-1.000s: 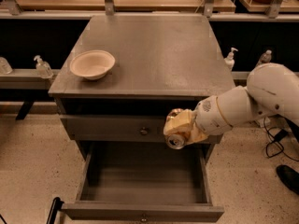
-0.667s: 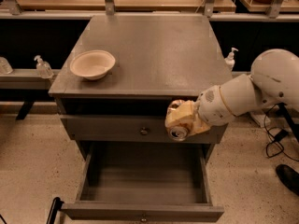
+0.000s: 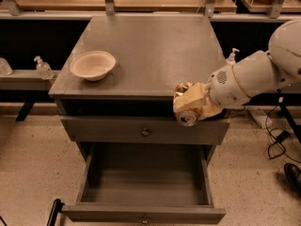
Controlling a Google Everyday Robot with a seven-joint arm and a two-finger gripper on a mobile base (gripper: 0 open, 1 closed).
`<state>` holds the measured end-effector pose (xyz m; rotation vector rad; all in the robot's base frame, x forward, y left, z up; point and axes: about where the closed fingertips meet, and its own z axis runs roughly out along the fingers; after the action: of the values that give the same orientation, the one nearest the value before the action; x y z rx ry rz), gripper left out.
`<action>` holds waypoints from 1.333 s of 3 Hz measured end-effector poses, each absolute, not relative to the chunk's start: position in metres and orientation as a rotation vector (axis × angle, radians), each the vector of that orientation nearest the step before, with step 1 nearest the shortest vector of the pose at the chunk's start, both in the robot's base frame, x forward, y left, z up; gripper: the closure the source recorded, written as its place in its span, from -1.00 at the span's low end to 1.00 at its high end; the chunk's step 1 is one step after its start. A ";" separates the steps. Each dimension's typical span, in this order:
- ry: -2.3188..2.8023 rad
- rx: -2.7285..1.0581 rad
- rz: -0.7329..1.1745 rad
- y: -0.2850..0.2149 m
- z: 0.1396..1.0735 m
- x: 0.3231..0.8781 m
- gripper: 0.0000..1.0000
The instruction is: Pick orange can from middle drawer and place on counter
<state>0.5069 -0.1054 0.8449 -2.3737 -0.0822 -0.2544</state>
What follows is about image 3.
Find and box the black cable on floor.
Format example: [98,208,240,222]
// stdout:
[265,105,301,164]

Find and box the black shoe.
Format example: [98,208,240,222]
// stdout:
[284,163,301,192]

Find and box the black handle bottom left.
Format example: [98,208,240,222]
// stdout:
[46,199,64,226]

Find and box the white pump bottle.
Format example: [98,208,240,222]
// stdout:
[226,48,238,65]

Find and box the grey wooden drawer cabinet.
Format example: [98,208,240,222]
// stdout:
[49,14,226,155]

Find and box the white paper bowl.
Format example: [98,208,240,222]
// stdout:
[70,51,116,81]

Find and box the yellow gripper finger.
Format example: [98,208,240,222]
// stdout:
[173,83,206,113]
[198,102,222,121]

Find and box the open grey lower drawer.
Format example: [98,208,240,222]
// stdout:
[63,143,226,224]

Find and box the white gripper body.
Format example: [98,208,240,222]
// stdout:
[208,65,251,108]

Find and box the clear pump sanitizer bottle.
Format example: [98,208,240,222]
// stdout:
[34,56,54,80]

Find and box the closed grey upper drawer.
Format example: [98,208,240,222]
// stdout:
[61,116,230,145]

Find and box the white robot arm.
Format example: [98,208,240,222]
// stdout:
[173,20,301,126]

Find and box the orange soda can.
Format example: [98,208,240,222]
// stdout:
[173,82,198,127]

